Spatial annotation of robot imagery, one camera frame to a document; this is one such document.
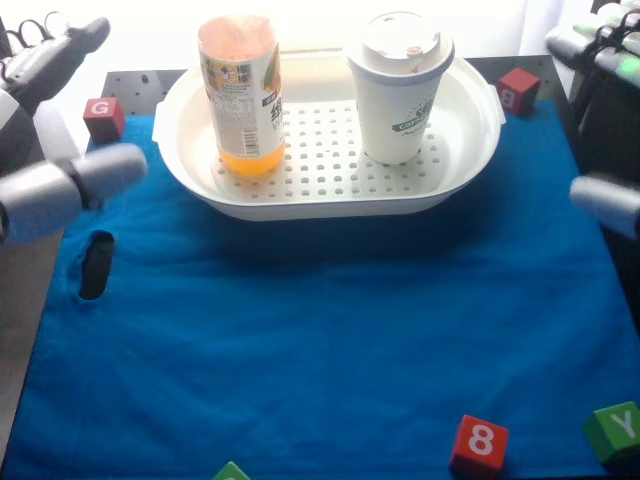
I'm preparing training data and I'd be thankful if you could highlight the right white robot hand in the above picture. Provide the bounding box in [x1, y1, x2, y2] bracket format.
[544, 0, 640, 240]

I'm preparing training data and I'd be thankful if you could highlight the white paper coffee cup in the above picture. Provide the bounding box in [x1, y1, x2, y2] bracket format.
[345, 12, 456, 165]

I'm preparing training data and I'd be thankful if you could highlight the orange juice bottle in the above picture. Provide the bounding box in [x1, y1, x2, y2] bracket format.
[197, 14, 287, 176]

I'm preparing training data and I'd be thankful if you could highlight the red toy block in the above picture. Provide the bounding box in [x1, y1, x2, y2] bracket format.
[494, 67, 542, 118]

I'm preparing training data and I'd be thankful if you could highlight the green block letter Y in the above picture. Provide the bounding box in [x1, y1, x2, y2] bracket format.
[582, 400, 640, 467]

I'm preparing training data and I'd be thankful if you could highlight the red block number eight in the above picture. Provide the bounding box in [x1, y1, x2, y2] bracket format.
[448, 414, 510, 479]

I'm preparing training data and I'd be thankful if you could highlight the blue cloth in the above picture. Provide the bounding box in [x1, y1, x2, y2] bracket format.
[0, 98, 640, 480]

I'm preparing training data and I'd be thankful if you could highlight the green toy block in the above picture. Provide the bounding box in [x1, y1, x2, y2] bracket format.
[212, 460, 251, 480]

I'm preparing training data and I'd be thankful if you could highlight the red block letter G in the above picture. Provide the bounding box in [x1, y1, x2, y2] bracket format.
[82, 96, 126, 146]

